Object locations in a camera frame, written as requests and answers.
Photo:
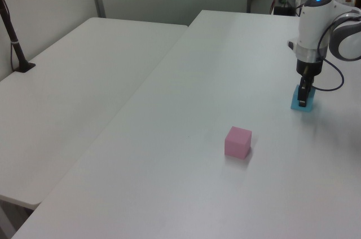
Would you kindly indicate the blue cube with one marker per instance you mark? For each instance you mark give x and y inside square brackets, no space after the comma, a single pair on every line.
[310,103]

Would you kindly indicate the black camera stand pole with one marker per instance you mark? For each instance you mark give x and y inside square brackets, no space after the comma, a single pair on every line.
[12,34]

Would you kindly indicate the small black box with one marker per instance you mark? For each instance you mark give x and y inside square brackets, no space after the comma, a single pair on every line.
[283,10]

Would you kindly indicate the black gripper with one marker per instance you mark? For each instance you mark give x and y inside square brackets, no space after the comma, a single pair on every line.
[308,68]

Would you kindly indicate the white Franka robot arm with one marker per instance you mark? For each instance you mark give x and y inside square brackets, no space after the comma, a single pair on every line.
[313,24]

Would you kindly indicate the pink cube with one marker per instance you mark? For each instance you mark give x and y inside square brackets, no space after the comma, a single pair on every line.
[237,144]

